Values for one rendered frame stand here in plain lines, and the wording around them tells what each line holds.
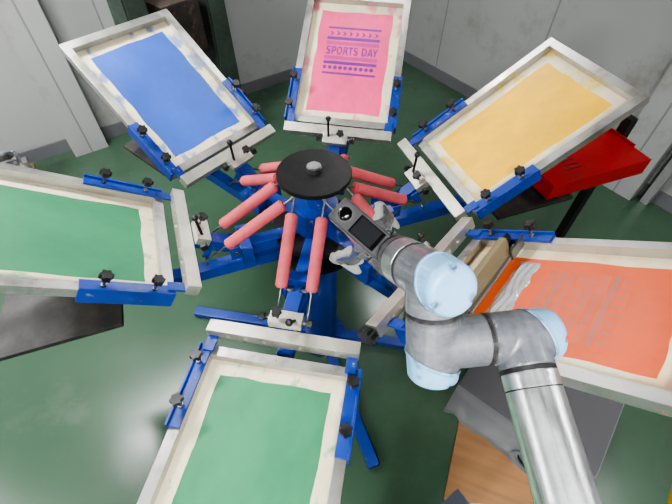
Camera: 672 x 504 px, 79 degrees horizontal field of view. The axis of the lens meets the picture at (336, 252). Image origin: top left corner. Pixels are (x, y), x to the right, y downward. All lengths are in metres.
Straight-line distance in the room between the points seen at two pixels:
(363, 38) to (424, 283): 2.19
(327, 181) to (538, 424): 1.26
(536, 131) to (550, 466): 1.68
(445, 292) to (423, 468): 2.01
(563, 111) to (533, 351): 1.64
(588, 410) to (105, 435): 2.34
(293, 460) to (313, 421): 0.13
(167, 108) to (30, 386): 1.84
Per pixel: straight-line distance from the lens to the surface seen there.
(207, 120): 2.32
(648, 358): 1.27
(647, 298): 1.42
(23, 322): 2.07
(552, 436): 0.61
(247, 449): 1.50
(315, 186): 1.63
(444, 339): 0.57
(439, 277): 0.51
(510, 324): 0.62
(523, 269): 1.58
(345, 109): 2.39
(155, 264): 1.73
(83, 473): 2.76
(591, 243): 1.60
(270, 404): 1.53
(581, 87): 2.23
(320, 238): 1.61
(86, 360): 3.05
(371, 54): 2.56
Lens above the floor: 2.38
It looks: 49 degrees down
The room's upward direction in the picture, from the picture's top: 1 degrees clockwise
